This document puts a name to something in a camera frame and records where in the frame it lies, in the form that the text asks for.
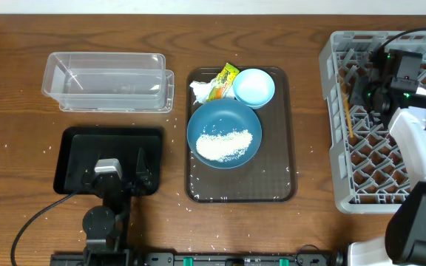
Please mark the black plastic tray bin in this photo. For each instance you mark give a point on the black plastic tray bin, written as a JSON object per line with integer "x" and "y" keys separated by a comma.
{"x": 82, "y": 147}

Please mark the white rice pile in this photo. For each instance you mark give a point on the white rice pile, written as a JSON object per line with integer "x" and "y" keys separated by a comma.
{"x": 224, "y": 148}

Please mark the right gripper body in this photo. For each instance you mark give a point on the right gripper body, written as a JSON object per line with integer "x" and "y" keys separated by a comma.
{"x": 364, "y": 91}

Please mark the light blue bowl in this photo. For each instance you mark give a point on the light blue bowl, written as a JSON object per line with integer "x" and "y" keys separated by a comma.
{"x": 254, "y": 87}

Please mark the crumpled white tissue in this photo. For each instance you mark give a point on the crumpled white tissue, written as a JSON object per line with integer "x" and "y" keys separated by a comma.
{"x": 201, "y": 91}

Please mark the grey dishwasher rack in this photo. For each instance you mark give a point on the grey dishwasher rack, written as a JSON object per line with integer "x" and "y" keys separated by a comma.
{"x": 369, "y": 175}

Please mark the wooden chopstick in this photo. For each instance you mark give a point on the wooden chopstick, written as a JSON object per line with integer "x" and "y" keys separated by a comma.
{"x": 347, "y": 109}

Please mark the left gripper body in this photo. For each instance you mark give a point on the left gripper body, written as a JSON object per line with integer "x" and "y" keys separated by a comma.
{"x": 132, "y": 191}

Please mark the yellow green snack wrapper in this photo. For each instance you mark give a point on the yellow green snack wrapper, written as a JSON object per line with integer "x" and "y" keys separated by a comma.
{"x": 222, "y": 83}

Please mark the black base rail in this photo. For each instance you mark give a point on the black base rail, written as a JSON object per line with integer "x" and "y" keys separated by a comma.
{"x": 307, "y": 258}

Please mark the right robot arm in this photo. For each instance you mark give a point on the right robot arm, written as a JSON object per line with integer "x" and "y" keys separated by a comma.
{"x": 403, "y": 112}

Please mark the clear plastic bin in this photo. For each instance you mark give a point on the clear plastic bin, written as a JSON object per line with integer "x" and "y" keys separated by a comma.
{"x": 127, "y": 82}

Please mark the dark blue plate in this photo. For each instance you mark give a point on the dark blue plate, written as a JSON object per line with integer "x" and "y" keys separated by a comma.
{"x": 221, "y": 117}

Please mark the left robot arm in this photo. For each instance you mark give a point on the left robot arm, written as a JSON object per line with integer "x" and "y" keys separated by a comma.
{"x": 104, "y": 224}

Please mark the brown serving tray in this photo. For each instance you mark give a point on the brown serving tray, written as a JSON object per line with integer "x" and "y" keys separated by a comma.
{"x": 269, "y": 175}

